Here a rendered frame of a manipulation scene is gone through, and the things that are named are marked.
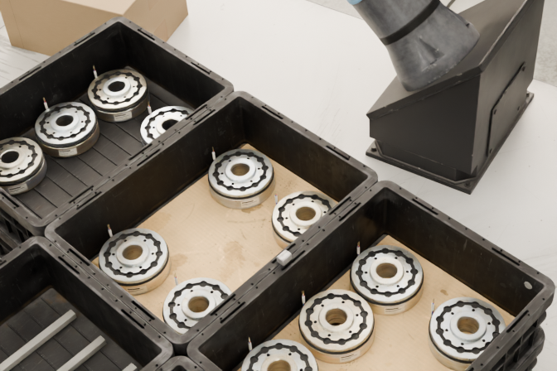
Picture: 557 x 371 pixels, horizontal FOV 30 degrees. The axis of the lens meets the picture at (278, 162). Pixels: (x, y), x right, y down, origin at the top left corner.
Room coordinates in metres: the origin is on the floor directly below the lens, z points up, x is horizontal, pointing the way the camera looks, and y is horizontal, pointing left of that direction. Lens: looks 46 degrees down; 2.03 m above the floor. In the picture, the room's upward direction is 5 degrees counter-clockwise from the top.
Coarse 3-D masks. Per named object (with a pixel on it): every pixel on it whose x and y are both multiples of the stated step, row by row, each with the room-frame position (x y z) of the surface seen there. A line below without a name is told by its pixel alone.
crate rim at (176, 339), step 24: (240, 96) 1.23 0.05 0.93; (288, 120) 1.16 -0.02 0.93; (168, 144) 1.13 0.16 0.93; (360, 168) 1.05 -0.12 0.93; (96, 192) 1.05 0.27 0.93; (360, 192) 1.00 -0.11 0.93; (72, 216) 1.00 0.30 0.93; (336, 216) 0.96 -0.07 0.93; (120, 288) 0.87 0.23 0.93; (240, 288) 0.85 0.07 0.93; (216, 312) 0.81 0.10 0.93; (168, 336) 0.78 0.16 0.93; (192, 336) 0.78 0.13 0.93
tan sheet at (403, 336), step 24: (384, 240) 0.99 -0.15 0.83; (432, 264) 0.94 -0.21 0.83; (336, 288) 0.91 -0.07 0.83; (432, 288) 0.89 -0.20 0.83; (456, 288) 0.89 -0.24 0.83; (408, 312) 0.86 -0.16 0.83; (504, 312) 0.84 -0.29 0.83; (288, 336) 0.83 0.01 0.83; (384, 336) 0.82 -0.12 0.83; (408, 336) 0.82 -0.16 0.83; (360, 360) 0.78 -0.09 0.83; (384, 360) 0.78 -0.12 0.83; (408, 360) 0.78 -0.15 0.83; (432, 360) 0.77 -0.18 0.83
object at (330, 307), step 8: (328, 304) 0.85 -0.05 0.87; (336, 304) 0.85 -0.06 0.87; (344, 304) 0.85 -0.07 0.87; (320, 312) 0.84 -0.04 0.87; (328, 312) 0.84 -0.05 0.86; (344, 312) 0.84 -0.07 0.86; (352, 312) 0.84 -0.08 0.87; (320, 320) 0.83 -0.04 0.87; (352, 320) 0.82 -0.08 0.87; (328, 328) 0.82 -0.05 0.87; (336, 328) 0.81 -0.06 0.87; (344, 328) 0.81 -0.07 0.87
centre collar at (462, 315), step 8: (464, 312) 0.82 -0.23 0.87; (472, 312) 0.82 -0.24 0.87; (456, 320) 0.81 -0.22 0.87; (480, 320) 0.80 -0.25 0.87; (456, 328) 0.80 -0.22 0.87; (480, 328) 0.79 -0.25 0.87; (456, 336) 0.79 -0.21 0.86; (464, 336) 0.78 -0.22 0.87; (472, 336) 0.78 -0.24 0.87; (480, 336) 0.78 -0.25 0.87
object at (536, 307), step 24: (408, 192) 0.99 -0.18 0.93; (432, 216) 0.94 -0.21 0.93; (312, 240) 0.92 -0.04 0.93; (480, 240) 0.89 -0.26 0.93; (288, 264) 0.88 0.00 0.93; (264, 288) 0.84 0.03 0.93; (552, 288) 0.80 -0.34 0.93; (240, 312) 0.81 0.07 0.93; (528, 312) 0.77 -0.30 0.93; (504, 336) 0.73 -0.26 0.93; (192, 360) 0.74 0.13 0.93; (480, 360) 0.70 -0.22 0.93
